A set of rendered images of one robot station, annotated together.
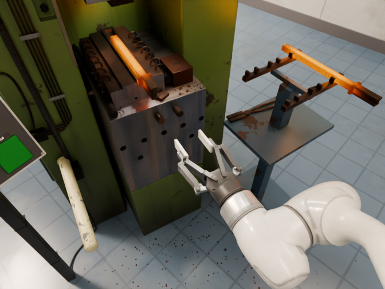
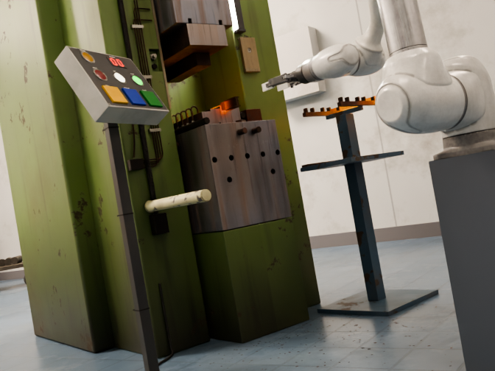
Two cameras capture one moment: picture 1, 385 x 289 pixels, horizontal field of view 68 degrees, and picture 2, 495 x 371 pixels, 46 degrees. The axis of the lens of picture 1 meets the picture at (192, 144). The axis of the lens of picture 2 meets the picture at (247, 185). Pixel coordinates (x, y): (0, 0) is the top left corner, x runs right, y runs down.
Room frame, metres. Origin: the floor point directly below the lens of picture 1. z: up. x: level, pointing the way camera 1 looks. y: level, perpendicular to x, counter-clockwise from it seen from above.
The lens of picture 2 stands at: (-1.67, 0.47, 0.58)
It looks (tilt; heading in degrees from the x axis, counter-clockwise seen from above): 1 degrees up; 352
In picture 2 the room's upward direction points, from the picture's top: 10 degrees counter-clockwise
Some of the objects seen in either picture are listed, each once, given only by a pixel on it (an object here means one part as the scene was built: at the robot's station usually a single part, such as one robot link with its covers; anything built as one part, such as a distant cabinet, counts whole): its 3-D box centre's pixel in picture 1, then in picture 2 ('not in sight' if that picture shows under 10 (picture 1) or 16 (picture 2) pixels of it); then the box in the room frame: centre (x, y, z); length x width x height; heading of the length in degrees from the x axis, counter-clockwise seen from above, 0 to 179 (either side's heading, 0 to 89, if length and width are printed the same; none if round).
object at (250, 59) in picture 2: not in sight; (249, 54); (1.09, -0.02, 1.27); 0.09 x 0.02 x 0.17; 119
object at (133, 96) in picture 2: not in sight; (132, 97); (0.41, 0.54, 1.01); 0.07 x 0.05 x 0.07; 144
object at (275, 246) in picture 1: (276, 247); (339, 60); (0.24, -0.18, 1.00); 0.16 x 0.13 x 0.11; 29
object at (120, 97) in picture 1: (119, 61); (197, 125); (1.01, 0.29, 0.96); 0.42 x 0.20 x 0.09; 29
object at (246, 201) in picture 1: (240, 209); (314, 69); (0.33, -0.11, 1.00); 0.09 x 0.06 x 0.09; 119
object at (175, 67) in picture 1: (176, 69); (246, 118); (0.96, 0.06, 0.95); 0.12 x 0.09 x 0.07; 29
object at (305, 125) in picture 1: (278, 124); (352, 161); (0.94, -0.39, 0.67); 0.40 x 0.30 x 0.02; 124
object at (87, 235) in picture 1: (76, 199); (176, 201); (0.58, 0.45, 0.62); 0.44 x 0.05 x 0.05; 29
